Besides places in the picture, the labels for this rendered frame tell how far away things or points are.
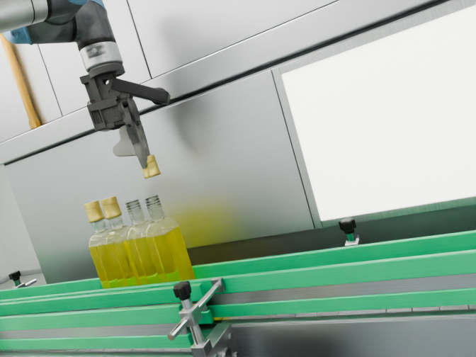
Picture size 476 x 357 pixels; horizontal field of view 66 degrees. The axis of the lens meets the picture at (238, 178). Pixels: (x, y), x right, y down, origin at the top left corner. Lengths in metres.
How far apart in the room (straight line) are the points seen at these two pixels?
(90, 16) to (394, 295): 0.73
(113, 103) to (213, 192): 0.29
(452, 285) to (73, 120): 0.92
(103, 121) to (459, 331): 0.70
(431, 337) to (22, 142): 1.11
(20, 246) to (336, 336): 6.59
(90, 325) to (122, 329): 0.08
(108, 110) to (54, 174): 0.47
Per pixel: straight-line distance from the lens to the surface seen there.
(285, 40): 0.77
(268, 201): 0.80
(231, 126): 0.80
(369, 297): 0.65
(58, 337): 0.93
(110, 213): 0.85
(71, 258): 1.27
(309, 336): 0.69
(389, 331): 0.66
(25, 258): 7.07
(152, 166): 0.78
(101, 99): 0.80
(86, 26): 0.80
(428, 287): 0.64
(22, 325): 1.00
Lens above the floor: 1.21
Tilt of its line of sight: 6 degrees down
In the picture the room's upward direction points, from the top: 16 degrees counter-clockwise
